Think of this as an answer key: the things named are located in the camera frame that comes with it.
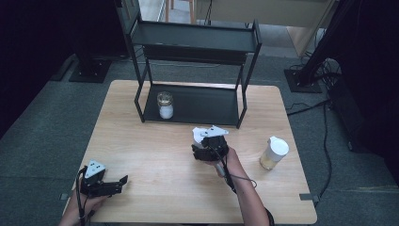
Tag black slanted stand with base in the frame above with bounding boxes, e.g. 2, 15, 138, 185
283, 0, 350, 94

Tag black stand with square base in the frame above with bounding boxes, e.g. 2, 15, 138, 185
69, 0, 113, 85

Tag black metal two-tier shelf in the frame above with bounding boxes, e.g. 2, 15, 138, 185
113, 0, 263, 130

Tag black wristband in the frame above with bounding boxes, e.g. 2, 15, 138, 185
263, 206, 277, 226

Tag person's left hand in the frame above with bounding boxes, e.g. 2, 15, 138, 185
66, 189, 109, 222

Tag gold-lidded glass seasoning jar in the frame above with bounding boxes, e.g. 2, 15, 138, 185
156, 90, 175, 121

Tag dark equipment case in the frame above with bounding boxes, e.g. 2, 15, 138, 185
327, 74, 379, 154

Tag beige desk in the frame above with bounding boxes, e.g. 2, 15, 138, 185
194, 0, 337, 58

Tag right hand-held gripper cable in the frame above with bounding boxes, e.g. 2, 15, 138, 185
210, 145, 259, 195

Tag left hand-held gripper cable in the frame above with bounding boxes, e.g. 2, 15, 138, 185
74, 165, 97, 226

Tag person's right hand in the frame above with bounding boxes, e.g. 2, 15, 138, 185
202, 145, 243, 179

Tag white-lidded jar with white contents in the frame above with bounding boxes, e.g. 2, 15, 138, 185
191, 126, 211, 149

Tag bundle of black cables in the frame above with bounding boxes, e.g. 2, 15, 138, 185
288, 56, 343, 92

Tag white-lidded jar with yellow contents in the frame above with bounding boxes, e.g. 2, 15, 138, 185
259, 136, 290, 171

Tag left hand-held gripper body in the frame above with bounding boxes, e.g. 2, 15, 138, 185
78, 159, 108, 198

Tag hand-held gripper cable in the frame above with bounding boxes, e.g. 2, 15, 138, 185
74, 165, 97, 226
210, 145, 259, 195

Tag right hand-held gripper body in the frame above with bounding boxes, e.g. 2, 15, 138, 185
193, 124, 230, 163

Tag wooden chair legs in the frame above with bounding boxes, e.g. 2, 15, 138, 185
164, 0, 196, 24

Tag long black floor cable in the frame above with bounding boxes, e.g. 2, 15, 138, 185
285, 99, 334, 199

